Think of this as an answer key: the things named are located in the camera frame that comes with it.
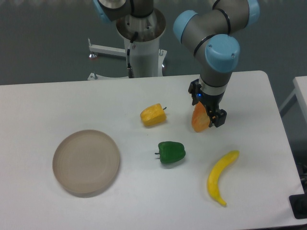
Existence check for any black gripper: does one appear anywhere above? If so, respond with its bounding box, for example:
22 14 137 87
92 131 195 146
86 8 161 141
188 79 227 127

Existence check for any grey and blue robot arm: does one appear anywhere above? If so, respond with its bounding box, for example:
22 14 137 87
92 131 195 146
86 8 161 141
94 0 260 127

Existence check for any orange pepper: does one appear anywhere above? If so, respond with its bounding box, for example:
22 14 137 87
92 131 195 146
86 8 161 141
191 102 210 132

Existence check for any yellow pepper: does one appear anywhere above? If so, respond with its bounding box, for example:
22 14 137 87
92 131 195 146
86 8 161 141
140 103 166 127

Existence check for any green pepper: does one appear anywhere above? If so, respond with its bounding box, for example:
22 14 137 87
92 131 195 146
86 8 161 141
155 141 186 164

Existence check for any yellow banana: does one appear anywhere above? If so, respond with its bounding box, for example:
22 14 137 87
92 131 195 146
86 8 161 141
207 150 240 207

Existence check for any white side table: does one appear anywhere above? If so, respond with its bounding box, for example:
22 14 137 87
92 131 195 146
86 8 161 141
279 76 307 120

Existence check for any black clamp at table edge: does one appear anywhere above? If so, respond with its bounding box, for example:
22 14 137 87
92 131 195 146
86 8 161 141
289 194 307 219

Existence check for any beige round plate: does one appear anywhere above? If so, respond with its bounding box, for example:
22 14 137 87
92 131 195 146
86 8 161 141
52 129 120 197

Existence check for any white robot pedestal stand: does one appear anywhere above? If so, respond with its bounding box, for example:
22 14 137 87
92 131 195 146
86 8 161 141
87 9 168 81

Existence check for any black cable on pedestal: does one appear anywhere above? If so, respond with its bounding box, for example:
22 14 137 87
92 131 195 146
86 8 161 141
127 31 139 79

